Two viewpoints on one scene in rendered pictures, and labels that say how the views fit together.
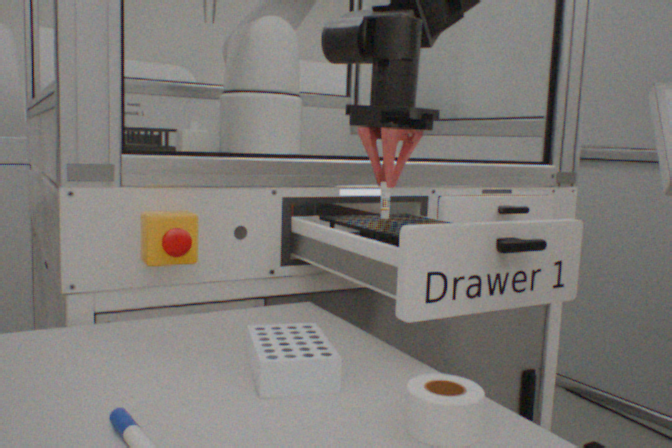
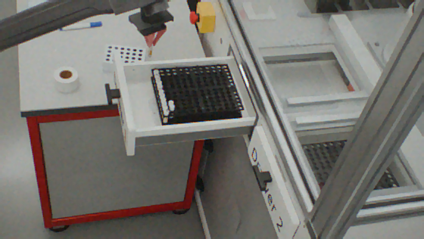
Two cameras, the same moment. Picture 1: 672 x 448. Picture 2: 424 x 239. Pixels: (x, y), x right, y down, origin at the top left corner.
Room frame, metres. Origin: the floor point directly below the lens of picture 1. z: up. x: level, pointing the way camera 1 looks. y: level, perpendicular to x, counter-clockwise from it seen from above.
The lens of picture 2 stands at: (1.09, -1.15, 1.96)
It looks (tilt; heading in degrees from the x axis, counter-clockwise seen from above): 48 degrees down; 97
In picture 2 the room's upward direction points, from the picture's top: 12 degrees clockwise
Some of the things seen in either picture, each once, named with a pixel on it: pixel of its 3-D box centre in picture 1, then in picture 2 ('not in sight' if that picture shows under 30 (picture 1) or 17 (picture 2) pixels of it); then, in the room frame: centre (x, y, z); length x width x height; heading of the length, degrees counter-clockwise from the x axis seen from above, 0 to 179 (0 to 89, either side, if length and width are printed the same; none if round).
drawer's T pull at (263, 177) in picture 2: (509, 209); (263, 177); (1.15, -0.33, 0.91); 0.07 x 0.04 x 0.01; 120
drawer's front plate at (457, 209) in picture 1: (498, 224); (271, 183); (1.17, -0.32, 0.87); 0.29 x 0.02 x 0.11; 120
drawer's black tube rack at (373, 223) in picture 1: (402, 243); (195, 96); (0.91, -0.10, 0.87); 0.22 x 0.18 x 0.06; 30
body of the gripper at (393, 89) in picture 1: (393, 91); (151, 10); (0.75, -0.06, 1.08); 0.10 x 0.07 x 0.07; 51
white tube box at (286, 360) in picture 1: (290, 356); (124, 59); (0.64, 0.04, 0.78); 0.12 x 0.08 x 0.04; 15
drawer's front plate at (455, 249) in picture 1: (496, 266); (123, 101); (0.74, -0.20, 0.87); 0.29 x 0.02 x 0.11; 120
